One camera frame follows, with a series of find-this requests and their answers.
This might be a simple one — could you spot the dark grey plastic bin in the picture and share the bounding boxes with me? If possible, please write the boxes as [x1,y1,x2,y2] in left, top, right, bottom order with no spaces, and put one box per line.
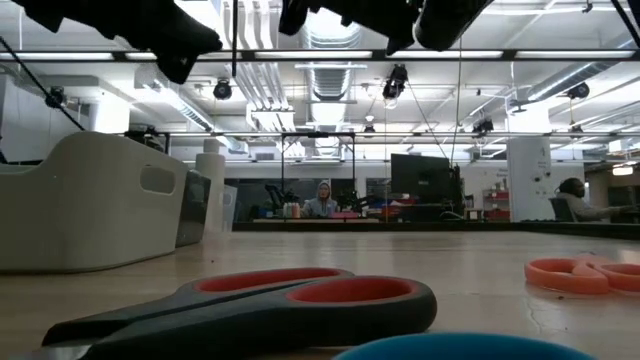
[174,168,213,250]

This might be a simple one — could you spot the black aluminium table frame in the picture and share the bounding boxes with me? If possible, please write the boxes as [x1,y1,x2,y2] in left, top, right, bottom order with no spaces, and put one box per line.
[232,219,640,240]

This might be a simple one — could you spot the background black rig frame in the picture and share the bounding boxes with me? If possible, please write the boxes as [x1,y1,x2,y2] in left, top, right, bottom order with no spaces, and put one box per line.
[279,131,357,201]

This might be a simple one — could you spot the red and black scissors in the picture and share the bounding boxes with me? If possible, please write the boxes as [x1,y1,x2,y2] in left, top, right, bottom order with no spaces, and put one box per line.
[19,267,439,360]

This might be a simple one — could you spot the background wooden table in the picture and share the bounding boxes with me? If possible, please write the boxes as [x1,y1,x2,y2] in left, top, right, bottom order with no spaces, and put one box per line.
[252,215,381,225]

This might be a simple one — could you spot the blue scissors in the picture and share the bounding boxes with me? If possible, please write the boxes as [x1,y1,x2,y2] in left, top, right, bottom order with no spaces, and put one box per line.
[332,332,599,360]

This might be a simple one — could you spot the person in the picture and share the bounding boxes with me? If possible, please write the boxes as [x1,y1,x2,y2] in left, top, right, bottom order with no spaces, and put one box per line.
[302,179,339,219]
[555,177,640,224]

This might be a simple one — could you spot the clear plastic bin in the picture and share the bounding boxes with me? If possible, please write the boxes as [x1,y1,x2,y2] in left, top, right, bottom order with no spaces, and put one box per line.
[219,183,239,234]

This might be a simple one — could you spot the black monitor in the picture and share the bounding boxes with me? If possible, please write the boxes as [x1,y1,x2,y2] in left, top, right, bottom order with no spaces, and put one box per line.
[389,153,451,204]

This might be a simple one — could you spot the black overhead crossbar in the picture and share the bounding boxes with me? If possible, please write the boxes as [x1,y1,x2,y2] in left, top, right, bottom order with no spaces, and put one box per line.
[0,48,640,63]

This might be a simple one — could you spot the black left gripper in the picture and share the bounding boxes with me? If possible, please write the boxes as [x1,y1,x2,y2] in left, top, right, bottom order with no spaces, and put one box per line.
[12,0,224,85]

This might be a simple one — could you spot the light grey plastic bin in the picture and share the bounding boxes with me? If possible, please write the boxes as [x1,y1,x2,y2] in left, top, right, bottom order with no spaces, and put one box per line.
[0,130,190,274]

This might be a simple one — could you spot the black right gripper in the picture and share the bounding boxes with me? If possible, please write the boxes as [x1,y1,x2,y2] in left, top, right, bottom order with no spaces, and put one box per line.
[278,0,494,55]

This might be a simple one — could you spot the orange scissors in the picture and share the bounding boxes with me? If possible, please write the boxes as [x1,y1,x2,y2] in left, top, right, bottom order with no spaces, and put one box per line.
[523,255,640,296]

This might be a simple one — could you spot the white paint bottle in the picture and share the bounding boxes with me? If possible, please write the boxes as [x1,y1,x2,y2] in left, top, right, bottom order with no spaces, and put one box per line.
[193,138,227,236]

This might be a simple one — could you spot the silver ceiling air duct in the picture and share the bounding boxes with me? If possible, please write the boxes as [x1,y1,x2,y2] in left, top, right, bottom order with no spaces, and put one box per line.
[297,9,369,104]

